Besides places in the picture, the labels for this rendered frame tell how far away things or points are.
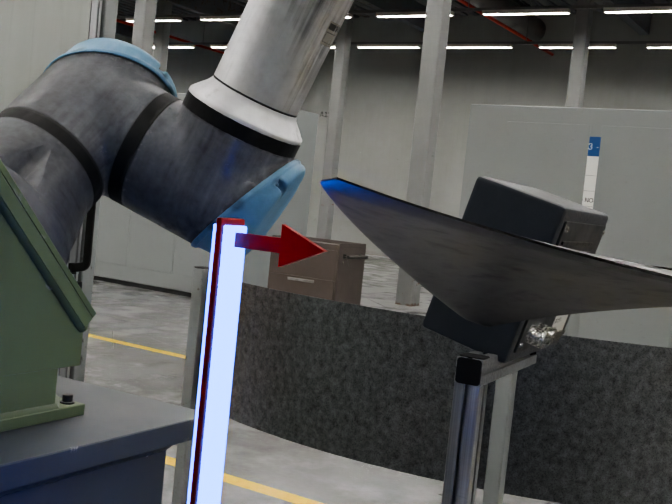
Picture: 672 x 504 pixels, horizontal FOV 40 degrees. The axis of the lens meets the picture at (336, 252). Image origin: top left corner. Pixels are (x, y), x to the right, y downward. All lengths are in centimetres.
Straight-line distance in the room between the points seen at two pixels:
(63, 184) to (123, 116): 9
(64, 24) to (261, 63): 173
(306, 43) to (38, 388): 37
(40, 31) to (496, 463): 153
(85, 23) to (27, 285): 185
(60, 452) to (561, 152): 625
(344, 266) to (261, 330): 466
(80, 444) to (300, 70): 37
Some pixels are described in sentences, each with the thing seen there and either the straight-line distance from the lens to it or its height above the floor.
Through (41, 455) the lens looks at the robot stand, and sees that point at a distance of 73.
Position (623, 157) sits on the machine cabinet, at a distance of 672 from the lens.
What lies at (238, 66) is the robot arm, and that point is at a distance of 85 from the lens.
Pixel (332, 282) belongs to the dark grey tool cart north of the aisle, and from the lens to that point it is 720.
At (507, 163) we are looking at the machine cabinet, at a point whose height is 162.
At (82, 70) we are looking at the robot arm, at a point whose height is 130.
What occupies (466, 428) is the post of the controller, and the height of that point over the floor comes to 98.
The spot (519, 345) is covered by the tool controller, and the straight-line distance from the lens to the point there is 109.
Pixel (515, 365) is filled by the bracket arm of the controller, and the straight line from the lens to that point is 115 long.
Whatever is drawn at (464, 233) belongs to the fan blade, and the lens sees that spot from 41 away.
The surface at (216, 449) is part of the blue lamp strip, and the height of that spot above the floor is 106.
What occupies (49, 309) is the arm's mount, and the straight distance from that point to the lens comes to 81.
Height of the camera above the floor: 121
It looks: 3 degrees down
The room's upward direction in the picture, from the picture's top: 6 degrees clockwise
